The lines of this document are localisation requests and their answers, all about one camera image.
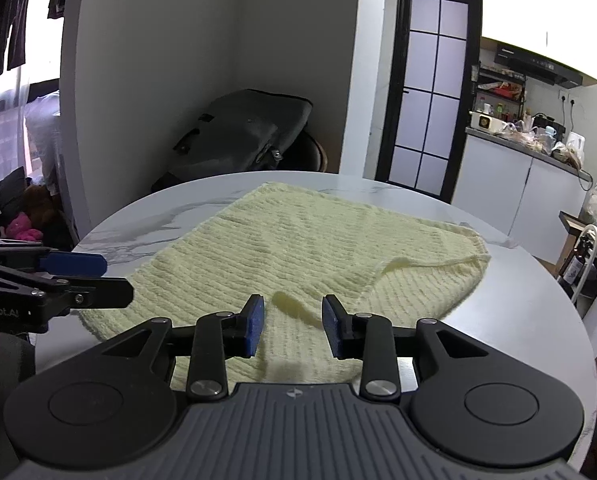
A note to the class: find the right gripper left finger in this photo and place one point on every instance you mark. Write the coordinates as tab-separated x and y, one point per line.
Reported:
208	344

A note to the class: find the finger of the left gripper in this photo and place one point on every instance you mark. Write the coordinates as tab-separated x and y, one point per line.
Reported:
66	294
74	264

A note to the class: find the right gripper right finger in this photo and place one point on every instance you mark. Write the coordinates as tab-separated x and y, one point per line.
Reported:
433	346

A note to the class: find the yellow knitted towel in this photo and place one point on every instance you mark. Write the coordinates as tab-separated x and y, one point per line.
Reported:
294	247

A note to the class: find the pink plush toy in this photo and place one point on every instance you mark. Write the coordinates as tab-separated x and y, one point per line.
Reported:
20	228

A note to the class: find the dark wooden chair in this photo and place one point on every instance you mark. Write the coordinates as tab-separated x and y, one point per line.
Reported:
305	154

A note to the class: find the white lower kitchen cabinet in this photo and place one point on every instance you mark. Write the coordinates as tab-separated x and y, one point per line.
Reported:
519	192

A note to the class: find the white kitchen cabinet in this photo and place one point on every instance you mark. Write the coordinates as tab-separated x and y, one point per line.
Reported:
519	192
564	31

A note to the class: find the white rolling cart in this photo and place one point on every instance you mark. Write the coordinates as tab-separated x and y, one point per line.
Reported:
577	267

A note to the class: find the dark bag on chair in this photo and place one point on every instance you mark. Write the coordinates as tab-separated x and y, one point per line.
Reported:
245	130

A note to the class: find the black framed glass door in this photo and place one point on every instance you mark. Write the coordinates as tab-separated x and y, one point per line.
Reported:
435	54

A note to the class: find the white electric kettle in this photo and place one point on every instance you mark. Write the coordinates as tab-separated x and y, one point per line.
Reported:
575	142

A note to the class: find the black kitchen spice rack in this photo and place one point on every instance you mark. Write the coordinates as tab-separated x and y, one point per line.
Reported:
498	92

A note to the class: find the black range hood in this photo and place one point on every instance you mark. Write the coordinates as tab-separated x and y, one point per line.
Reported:
537	67

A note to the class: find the white upper kitchen cabinet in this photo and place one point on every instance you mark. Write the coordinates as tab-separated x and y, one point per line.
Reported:
564	31

